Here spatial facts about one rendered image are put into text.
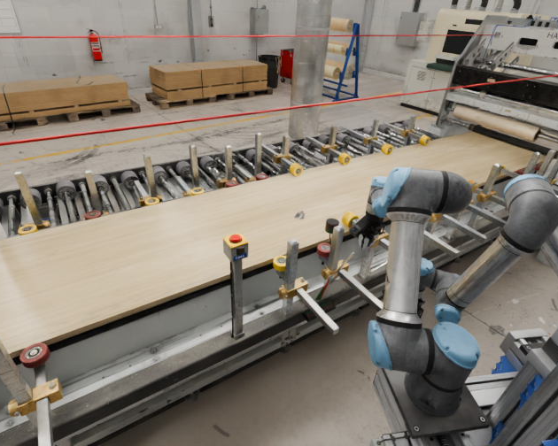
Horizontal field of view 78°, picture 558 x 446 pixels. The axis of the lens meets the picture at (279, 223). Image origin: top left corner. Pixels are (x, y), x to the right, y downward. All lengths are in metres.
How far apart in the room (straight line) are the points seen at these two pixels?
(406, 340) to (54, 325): 1.22
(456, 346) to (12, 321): 1.48
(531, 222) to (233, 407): 1.75
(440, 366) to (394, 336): 0.13
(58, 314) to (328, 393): 1.51
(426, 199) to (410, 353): 0.39
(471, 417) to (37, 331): 1.43
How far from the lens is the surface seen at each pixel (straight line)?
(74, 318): 1.55
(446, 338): 0.99
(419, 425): 1.11
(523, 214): 1.10
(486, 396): 1.37
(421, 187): 0.96
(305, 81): 5.35
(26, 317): 1.64
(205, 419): 2.21
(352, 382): 2.37
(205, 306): 1.69
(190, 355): 1.56
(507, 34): 4.23
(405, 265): 0.95
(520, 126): 3.86
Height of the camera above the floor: 1.96
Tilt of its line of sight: 34 degrees down
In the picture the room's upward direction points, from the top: 4 degrees clockwise
